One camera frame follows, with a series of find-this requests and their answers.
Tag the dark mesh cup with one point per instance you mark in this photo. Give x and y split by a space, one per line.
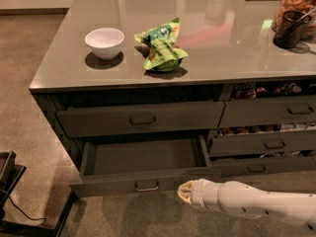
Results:
293 28

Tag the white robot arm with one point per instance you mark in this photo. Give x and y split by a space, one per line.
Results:
239 199

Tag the glass jar of nuts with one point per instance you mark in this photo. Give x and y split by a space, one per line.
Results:
304 6

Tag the grey kitchen island counter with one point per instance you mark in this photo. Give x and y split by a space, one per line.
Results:
147 94

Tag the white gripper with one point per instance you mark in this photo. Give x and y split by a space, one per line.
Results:
201 197

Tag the white ceramic bowl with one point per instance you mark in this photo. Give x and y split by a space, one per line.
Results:
105 43

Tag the green snack bag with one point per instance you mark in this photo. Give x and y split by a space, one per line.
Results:
163 54

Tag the grey drawer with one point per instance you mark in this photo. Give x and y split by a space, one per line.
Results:
274 110
246 144
143 166
117 120
268 165

